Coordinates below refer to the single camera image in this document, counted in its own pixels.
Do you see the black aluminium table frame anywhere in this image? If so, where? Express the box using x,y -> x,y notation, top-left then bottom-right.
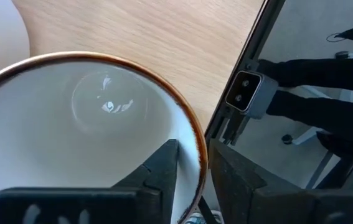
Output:
197,0 -> 353,224

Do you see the person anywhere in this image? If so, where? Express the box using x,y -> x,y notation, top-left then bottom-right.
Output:
257,22 -> 353,190

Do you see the person's shoe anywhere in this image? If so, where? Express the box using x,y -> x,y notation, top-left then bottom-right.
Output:
184,210 -> 224,224

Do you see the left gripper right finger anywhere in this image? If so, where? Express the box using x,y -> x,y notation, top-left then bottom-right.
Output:
208,139 -> 353,224

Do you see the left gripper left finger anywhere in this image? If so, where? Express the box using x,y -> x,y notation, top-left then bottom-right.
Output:
0,138 -> 180,224

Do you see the white office chair base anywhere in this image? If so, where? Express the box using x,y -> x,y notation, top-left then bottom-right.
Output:
281,50 -> 353,190

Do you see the grey stereo camera box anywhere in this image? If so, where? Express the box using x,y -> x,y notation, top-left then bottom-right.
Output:
225,70 -> 279,120

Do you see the yellow mug white inside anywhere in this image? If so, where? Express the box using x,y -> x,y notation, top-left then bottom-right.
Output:
0,50 -> 209,224

